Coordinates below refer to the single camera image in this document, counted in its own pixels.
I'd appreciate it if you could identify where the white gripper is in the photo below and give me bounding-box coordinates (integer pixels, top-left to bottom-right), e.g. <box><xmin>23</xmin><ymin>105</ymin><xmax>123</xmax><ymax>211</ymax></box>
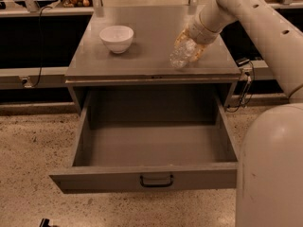
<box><xmin>174</xmin><ymin>15</ymin><xmax>218</xmax><ymax>62</ymax></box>

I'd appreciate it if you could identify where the clear plastic water bottle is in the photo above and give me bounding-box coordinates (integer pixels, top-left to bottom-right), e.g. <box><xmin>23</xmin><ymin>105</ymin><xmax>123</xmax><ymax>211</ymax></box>
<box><xmin>169</xmin><ymin>39</ymin><xmax>196</xmax><ymax>69</ymax></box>

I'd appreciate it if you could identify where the grey open top drawer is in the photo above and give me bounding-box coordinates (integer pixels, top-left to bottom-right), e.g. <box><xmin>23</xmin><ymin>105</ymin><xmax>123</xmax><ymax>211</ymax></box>
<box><xmin>50</xmin><ymin>91</ymin><xmax>238</xmax><ymax>193</ymax></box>

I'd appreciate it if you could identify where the grey rail lower shelf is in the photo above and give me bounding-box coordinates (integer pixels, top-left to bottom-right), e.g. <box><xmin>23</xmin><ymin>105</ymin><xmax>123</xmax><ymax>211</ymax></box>
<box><xmin>0</xmin><ymin>67</ymin><xmax>67</xmax><ymax>90</ymax></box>

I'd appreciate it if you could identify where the white ceramic bowl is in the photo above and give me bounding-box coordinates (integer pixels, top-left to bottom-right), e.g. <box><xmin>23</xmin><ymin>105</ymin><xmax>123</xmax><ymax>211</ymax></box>
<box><xmin>99</xmin><ymin>26</ymin><xmax>134</xmax><ymax>54</ymax></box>

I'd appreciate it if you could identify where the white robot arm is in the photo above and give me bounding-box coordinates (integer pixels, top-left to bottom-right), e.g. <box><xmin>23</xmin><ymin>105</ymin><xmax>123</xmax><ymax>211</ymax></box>
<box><xmin>172</xmin><ymin>0</ymin><xmax>303</xmax><ymax>227</ymax></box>

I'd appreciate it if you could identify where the black drawer handle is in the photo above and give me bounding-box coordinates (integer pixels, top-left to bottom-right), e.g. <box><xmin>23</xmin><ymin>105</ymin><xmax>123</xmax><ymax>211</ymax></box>
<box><xmin>139</xmin><ymin>174</ymin><xmax>174</xmax><ymax>188</ymax></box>

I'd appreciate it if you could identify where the black object on floor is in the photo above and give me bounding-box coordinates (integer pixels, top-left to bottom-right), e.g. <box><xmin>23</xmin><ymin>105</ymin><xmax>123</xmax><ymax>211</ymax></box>
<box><xmin>39</xmin><ymin>218</ymin><xmax>52</xmax><ymax>227</ymax></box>

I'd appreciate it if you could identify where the black cable left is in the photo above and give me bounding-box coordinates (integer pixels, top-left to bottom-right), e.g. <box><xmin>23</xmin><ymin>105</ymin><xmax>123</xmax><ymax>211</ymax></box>
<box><xmin>31</xmin><ymin>5</ymin><xmax>54</xmax><ymax>89</ymax></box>

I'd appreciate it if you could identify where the grey cabinet counter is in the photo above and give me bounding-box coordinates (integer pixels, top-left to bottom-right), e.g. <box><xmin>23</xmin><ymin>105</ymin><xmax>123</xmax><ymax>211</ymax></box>
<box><xmin>65</xmin><ymin>6</ymin><xmax>240</xmax><ymax>111</ymax></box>

